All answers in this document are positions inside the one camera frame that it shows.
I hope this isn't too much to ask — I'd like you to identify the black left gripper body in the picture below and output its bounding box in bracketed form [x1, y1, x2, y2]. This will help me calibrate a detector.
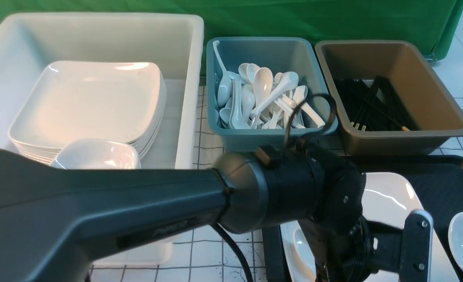
[299, 217, 403, 282]

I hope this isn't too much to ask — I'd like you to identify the white square rice plate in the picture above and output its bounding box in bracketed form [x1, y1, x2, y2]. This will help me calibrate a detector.
[280, 172, 458, 282]

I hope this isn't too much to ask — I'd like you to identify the white ceramic soup spoon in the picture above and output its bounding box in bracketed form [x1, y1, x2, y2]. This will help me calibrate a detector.
[294, 228, 316, 277]

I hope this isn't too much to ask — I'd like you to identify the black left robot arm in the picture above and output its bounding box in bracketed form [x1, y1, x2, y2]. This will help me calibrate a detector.
[0, 143, 405, 282]

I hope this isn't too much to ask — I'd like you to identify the black serving tray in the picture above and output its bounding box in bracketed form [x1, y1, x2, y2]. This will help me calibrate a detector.
[262, 155, 463, 282]

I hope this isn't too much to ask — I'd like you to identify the pile of black chopsticks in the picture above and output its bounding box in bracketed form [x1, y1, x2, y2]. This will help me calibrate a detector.
[335, 76, 419, 132]

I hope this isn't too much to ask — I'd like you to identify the brown plastic bin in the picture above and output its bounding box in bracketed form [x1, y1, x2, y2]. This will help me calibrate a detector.
[314, 40, 463, 155]

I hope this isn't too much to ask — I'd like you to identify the teal plastic bin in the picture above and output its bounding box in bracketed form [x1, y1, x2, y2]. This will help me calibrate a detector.
[206, 37, 328, 152]

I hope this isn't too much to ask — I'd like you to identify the pile of white soup spoons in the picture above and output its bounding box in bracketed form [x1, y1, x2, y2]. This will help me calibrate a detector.
[212, 40, 326, 130]

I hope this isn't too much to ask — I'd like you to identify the green cloth backdrop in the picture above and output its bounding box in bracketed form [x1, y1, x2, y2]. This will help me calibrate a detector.
[0, 0, 463, 71]

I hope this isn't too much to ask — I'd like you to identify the stack of white small bowls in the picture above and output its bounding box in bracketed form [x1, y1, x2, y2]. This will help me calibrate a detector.
[50, 139, 142, 170]

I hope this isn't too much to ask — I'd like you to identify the stack of white square plates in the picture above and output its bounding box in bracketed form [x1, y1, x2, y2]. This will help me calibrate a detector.
[8, 61, 167, 158]

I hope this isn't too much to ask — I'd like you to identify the large white plastic tub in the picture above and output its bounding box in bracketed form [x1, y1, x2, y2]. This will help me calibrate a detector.
[0, 12, 205, 268]

